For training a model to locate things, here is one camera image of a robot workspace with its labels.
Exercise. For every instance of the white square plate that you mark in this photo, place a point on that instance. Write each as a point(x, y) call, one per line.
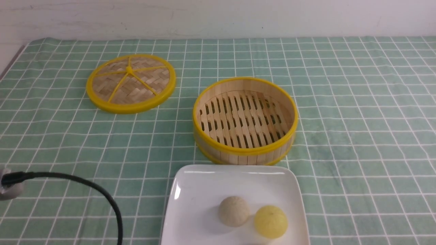
point(192, 212)

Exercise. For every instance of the white steamed bun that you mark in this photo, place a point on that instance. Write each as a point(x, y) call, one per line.
point(233, 211)

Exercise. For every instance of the yellow bamboo steamer lid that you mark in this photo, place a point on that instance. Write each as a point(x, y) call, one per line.
point(131, 84)

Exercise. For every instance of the green checkered tablecloth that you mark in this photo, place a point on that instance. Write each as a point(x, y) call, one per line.
point(364, 154)

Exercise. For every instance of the yellow steamed bun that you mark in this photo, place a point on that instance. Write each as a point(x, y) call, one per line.
point(270, 222)

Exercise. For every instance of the yellow-rimmed bamboo steamer basket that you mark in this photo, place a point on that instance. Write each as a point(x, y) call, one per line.
point(244, 121)

